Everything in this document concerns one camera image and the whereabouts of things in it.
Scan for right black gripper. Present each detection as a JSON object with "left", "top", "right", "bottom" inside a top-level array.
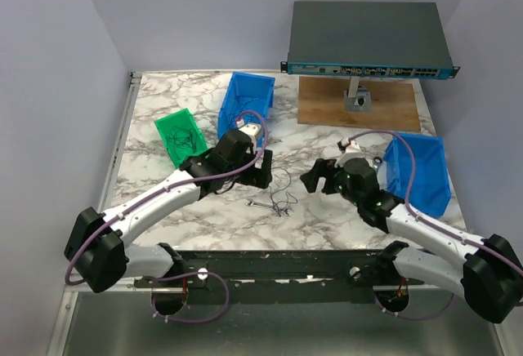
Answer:
[{"left": 300, "top": 157, "right": 363, "bottom": 207}]

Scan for blue purple wires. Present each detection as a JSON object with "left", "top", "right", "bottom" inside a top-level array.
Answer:
[{"left": 268, "top": 165, "right": 298, "bottom": 218}]

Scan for blue bin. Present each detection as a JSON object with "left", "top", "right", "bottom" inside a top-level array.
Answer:
[
  {"left": 384, "top": 133, "right": 451, "bottom": 218},
  {"left": 217, "top": 72, "right": 275, "bottom": 138}
]

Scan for green plastic bin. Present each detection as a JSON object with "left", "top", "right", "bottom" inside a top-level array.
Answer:
[{"left": 154, "top": 109, "right": 208, "bottom": 168}]

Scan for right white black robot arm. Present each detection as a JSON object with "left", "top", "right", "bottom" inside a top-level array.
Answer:
[{"left": 300, "top": 158, "right": 522, "bottom": 323}]

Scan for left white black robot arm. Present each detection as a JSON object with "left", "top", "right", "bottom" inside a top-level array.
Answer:
[{"left": 64, "top": 123, "right": 272, "bottom": 293}]

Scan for small open-end wrench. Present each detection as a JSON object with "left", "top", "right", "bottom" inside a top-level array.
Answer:
[{"left": 244, "top": 199, "right": 292, "bottom": 216}]

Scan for brown wooden board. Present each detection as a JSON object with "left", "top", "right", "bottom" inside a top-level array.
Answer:
[{"left": 297, "top": 76, "right": 421, "bottom": 132}]

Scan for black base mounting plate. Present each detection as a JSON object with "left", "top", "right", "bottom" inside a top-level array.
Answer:
[{"left": 125, "top": 246, "right": 402, "bottom": 307}]

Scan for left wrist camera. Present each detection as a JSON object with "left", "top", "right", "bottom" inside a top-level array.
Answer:
[{"left": 235, "top": 119, "right": 263, "bottom": 150}]

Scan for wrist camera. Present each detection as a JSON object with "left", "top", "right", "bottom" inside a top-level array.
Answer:
[
  {"left": 334, "top": 138, "right": 363, "bottom": 167},
  {"left": 235, "top": 119, "right": 263, "bottom": 150}
]

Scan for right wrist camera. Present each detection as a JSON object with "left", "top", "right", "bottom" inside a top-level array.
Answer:
[{"left": 334, "top": 138, "right": 363, "bottom": 167}]

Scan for grey metal switch stand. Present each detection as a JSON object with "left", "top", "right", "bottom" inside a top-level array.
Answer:
[{"left": 343, "top": 77, "right": 372, "bottom": 113}]

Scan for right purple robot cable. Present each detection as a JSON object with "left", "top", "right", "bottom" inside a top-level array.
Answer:
[{"left": 338, "top": 129, "right": 523, "bottom": 320}]

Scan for teal network switch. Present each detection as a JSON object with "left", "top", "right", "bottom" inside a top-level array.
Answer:
[{"left": 280, "top": 1, "right": 459, "bottom": 80}]

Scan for aluminium frame rail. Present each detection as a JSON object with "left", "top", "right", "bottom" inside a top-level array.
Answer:
[{"left": 65, "top": 254, "right": 434, "bottom": 292}]

